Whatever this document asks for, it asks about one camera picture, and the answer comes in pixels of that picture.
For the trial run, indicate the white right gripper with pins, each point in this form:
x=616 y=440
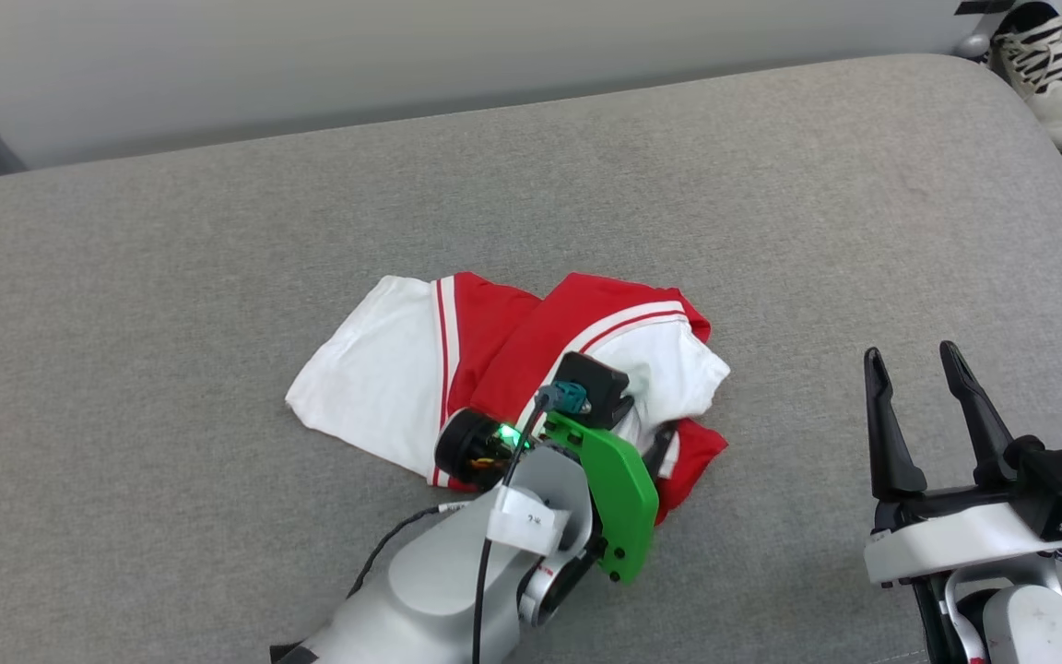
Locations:
x=955 y=539

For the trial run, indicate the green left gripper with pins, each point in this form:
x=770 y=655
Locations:
x=623 y=498

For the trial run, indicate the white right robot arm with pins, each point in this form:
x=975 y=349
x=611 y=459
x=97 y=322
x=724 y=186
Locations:
x=1033 y=627

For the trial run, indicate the red white basketball jersey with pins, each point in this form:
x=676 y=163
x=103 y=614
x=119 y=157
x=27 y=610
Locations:
x=383 y=369

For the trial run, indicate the white paper label tape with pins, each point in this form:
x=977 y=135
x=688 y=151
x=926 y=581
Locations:
x=526 y=521

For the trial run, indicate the white black sneaker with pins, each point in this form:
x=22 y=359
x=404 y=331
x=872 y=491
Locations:
x=1061 y=78

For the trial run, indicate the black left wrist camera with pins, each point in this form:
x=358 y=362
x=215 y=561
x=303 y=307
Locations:
x=591 y=378

